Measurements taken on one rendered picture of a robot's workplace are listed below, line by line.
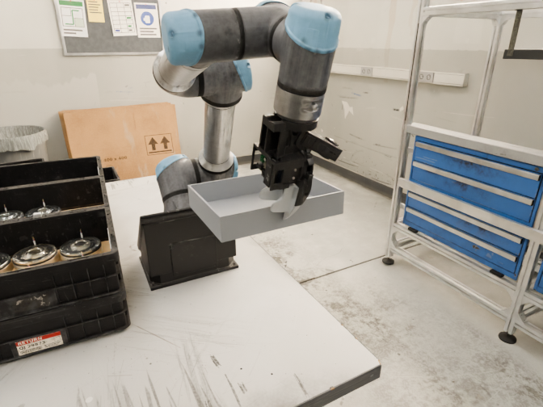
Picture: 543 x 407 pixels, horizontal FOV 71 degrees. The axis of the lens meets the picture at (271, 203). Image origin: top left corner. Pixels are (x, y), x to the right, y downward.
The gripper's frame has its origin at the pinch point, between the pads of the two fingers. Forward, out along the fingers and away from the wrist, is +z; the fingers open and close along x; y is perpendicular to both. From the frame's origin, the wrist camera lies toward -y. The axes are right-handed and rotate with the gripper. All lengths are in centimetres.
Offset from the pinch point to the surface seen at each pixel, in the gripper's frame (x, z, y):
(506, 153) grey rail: -26, 26, -142
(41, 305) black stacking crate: -23, 32, 45
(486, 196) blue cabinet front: -25, 50, -144
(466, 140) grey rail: -46, 30, -143
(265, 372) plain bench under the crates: 11.0, 36.3, 5.6
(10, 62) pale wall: -347, 85, 45
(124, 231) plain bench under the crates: -73, 60, 17
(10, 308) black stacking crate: -24, 31, 50
